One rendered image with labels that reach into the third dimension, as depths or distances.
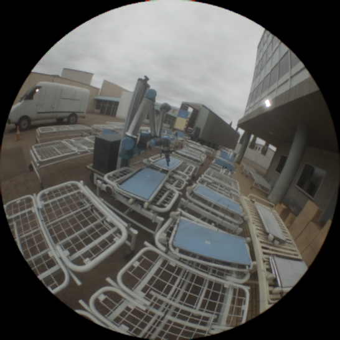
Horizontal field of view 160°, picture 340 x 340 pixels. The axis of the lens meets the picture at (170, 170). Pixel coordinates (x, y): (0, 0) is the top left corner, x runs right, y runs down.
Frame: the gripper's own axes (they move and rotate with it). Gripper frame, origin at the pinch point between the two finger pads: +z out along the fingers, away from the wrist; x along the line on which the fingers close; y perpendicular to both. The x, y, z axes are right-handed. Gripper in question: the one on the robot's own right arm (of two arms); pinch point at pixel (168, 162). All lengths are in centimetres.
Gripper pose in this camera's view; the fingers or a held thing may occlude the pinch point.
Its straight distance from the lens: 154.9
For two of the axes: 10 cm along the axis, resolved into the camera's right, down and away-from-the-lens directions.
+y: -9.9, 0.8, 1.2
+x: -0.7, 4.6, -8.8
